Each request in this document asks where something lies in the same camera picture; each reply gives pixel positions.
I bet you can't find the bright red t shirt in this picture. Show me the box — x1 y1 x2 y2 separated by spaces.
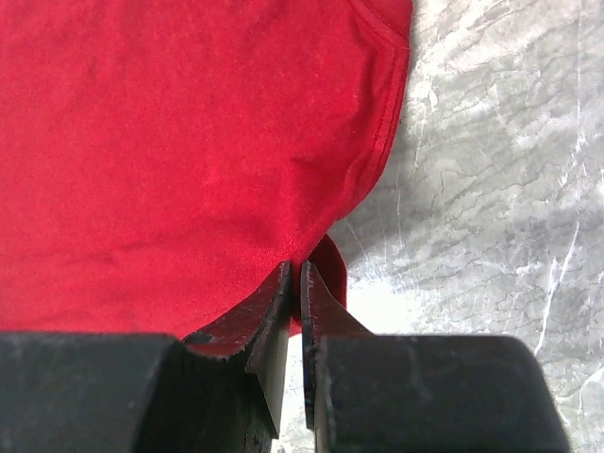
1 1 412 336

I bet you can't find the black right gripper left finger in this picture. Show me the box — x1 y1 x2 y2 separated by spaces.
1 262 291 452

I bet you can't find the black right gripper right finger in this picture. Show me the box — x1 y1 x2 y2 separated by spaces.
300 262 570 452

